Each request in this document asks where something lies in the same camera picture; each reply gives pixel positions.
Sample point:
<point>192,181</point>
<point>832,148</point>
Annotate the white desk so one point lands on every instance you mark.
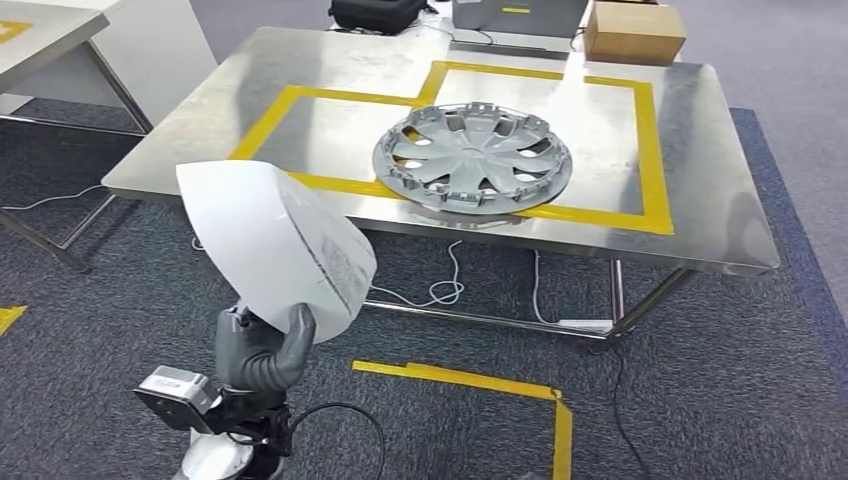
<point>440,30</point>

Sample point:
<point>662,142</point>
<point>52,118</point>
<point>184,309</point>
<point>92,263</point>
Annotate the white curved panel part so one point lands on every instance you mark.
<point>265,232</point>

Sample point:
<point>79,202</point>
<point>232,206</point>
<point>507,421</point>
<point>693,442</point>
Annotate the stainless steel workbench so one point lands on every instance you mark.
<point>371,60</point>

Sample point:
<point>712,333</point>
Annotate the brown cardboard box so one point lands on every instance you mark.
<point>629,33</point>

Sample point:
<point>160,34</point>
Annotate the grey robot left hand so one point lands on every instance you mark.
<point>245,351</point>

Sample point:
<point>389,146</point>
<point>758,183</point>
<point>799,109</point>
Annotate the grey plastic hubcap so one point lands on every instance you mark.
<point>470,159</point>

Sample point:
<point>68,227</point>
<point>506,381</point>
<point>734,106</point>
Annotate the grey laptop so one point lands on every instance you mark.
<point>517,23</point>

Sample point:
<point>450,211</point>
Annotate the yellow tape square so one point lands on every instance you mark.
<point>8,318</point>

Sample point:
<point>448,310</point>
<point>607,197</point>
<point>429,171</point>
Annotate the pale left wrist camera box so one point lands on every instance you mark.
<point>175,387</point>

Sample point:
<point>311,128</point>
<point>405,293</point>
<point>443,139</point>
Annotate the black carrying case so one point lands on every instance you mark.
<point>378,13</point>

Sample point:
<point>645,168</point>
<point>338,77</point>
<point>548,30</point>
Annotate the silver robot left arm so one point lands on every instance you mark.
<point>212,464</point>

